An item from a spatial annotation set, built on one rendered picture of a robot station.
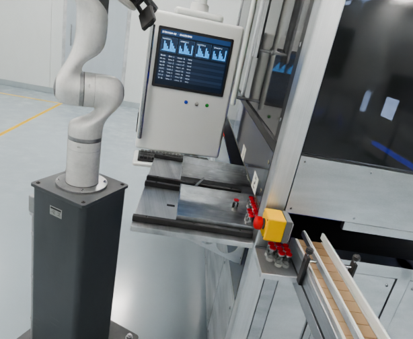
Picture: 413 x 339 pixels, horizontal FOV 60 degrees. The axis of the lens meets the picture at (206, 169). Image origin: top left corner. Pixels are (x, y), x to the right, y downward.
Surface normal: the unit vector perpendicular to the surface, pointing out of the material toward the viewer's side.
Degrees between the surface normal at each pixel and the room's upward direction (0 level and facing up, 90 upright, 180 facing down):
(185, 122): 90
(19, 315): 0
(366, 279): 90
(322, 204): 90
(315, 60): 90
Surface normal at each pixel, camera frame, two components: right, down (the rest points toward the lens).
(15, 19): 0.02, 0.36
